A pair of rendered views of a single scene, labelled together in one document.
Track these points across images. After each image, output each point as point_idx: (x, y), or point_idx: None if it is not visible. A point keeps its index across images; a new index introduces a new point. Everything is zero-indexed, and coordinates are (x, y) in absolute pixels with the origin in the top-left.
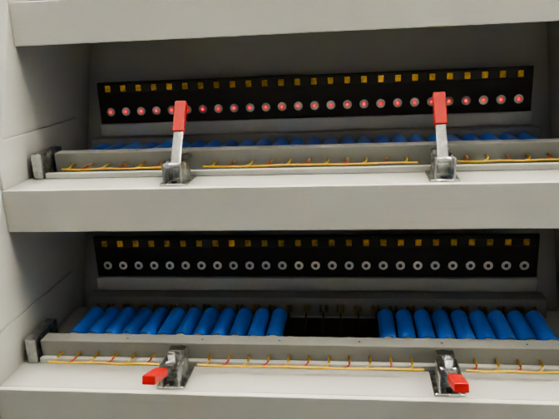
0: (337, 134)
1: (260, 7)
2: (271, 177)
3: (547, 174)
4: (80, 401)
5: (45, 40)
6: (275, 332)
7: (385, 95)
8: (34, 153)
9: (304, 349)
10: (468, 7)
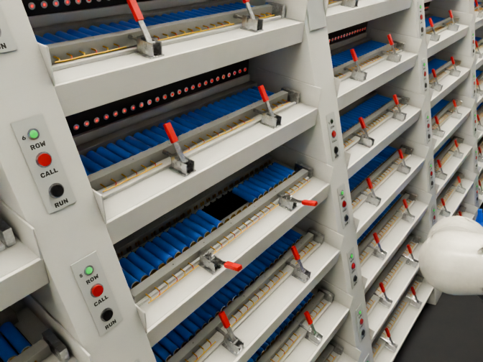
0: (190, 108)
1: (200, 59)
2: (214, 149)
3: (294, 110)
4: (186, 305)
5: (83, 108)
6: (218, 220)
7: (200, 80)
8: None
9: (241, 221)
10: (269, 44)
